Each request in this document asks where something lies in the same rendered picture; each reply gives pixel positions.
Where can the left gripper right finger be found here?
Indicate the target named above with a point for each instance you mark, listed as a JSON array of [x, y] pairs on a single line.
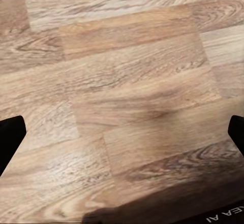
[[236, 131]]

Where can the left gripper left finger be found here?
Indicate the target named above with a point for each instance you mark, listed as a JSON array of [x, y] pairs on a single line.
[[12, 132]]

